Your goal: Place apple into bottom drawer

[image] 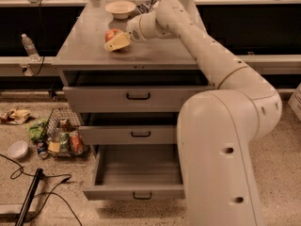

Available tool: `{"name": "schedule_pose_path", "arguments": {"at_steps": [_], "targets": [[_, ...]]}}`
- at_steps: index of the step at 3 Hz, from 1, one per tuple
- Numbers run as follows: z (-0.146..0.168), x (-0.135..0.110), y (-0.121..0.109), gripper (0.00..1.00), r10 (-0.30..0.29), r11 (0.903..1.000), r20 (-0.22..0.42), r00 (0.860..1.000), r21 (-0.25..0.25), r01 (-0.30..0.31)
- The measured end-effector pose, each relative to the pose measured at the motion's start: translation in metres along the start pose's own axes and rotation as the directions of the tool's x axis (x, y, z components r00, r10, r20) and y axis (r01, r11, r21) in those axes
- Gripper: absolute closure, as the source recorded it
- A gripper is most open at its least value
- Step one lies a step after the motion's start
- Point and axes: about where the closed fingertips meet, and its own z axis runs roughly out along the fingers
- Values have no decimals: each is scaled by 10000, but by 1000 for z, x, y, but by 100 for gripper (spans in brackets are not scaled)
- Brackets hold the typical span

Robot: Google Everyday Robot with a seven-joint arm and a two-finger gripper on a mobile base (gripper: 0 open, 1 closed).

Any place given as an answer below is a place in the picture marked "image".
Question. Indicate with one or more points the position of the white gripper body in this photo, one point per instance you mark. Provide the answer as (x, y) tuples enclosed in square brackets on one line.
[(134, 27)]

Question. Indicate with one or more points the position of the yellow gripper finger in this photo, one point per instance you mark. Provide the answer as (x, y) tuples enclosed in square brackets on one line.
[(118, 42)]

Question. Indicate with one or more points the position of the red apple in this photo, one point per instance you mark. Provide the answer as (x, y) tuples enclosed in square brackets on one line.
[(110, 34)]

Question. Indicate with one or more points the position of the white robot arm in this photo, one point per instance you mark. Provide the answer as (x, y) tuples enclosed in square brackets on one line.
[(215, 127)]

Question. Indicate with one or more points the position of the grey drawer cabinet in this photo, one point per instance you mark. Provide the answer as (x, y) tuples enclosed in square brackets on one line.
[(83, 62)]

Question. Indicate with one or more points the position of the top grey drawer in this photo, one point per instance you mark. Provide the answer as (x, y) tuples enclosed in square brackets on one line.
[(129, 99)]

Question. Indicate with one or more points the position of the grey drawer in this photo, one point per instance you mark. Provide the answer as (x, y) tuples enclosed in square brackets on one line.
[(136, 172), (128, 135), (129, 99)]

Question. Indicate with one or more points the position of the middle grey drawer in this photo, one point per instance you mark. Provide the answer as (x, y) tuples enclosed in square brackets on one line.
[(128, 135)]

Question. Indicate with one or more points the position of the bottom grey drawer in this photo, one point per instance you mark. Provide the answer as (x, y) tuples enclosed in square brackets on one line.
[(136, 172)]

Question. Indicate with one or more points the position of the white ceramic bowl on cabinet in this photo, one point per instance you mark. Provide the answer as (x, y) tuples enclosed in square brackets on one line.
[(120, 9)]

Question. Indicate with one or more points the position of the blue chip bag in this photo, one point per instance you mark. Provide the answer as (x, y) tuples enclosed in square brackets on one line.
[(147, 6)]

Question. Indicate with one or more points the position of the clear plastic water bottle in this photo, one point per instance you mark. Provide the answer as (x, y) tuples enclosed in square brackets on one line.
[(30, 48)]

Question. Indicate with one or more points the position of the red can in basket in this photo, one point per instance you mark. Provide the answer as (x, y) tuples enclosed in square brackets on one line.
[(76, 143)]

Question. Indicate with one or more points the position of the green can in basket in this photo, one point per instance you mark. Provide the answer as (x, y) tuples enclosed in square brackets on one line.
[(64, 142)]

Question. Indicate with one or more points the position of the green snack bag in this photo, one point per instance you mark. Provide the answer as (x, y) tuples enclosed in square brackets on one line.
[(37, 129)]

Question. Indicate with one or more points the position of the crumpled brown snack bag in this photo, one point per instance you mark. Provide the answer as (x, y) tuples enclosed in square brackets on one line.
[(15, 116)]

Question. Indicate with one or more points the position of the soda can on floor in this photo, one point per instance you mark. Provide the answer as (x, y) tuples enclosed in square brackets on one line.
[(42, 149)]

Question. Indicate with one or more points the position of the black pole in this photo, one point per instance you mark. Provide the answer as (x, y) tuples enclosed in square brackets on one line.
[(29, 198)]

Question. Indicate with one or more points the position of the white sign board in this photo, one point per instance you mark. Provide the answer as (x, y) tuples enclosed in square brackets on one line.
[(295, 102)]

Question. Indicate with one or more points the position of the wire basket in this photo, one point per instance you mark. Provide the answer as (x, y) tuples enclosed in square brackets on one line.
[(62, 120)]

